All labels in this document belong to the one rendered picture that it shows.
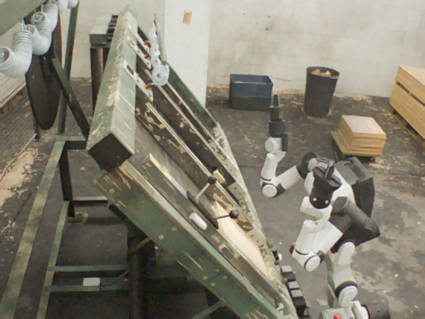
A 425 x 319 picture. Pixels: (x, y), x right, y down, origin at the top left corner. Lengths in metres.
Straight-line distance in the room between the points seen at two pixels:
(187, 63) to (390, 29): 3.61
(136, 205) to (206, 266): 0.35
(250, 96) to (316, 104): 0.99
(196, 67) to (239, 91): 0.84
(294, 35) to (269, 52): 0.50
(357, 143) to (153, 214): 4.13
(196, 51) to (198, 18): 0.43
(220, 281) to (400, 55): 6.70
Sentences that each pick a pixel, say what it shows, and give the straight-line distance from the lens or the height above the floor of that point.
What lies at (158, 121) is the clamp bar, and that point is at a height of 1.63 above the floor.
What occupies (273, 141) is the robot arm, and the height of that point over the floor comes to 1.43.
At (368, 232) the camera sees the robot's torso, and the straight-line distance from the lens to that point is 2.34.
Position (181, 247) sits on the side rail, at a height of 1.45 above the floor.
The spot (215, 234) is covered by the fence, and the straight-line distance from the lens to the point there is 1.72.
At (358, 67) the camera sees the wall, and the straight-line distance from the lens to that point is 7.65.
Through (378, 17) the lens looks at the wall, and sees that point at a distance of 7.54.
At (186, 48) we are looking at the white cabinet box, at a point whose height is 0.97.
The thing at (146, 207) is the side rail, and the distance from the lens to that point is 1.31.
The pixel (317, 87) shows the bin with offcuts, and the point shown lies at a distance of 6.33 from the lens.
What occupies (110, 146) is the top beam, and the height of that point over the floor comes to 1.83.
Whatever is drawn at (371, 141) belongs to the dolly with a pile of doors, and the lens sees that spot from 5.30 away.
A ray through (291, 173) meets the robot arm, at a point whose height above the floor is 1.25.
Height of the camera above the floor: 2.38
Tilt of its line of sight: 29 degrees down
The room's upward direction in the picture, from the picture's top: 4 degrees clockwise
